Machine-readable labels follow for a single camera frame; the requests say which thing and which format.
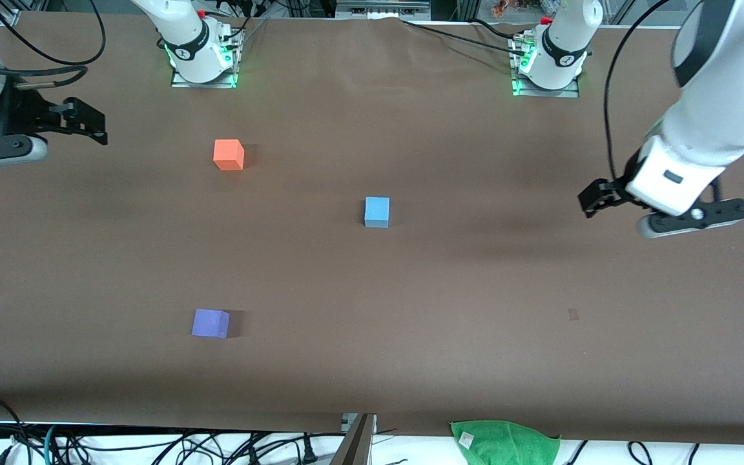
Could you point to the orange foam block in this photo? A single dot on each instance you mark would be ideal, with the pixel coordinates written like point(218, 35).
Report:
point(227, 155)

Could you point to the brown table cover sheet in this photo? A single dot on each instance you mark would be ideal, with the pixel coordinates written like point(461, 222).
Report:
point(411, 323)

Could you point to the metal base plate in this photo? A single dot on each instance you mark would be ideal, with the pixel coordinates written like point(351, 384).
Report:
point(181, 82)
point(569, 92)

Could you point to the green cloth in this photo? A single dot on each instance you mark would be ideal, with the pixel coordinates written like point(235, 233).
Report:
point(507, 445)

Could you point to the purple foam block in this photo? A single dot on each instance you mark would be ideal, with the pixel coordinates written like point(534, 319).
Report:
point(209, 323)

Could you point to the white power strip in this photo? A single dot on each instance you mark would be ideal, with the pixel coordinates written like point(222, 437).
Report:
point(347, 423)

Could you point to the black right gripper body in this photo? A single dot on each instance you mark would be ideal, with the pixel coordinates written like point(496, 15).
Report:
point(23, 108)

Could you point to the blue foam block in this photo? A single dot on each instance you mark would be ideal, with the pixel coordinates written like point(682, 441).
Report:
point(376, 210)

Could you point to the grey metal profile bar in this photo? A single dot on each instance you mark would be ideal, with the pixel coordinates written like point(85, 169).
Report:
point(356, 447)

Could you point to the small orange red object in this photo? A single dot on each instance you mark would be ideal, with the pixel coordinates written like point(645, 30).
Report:
point(504, 8)

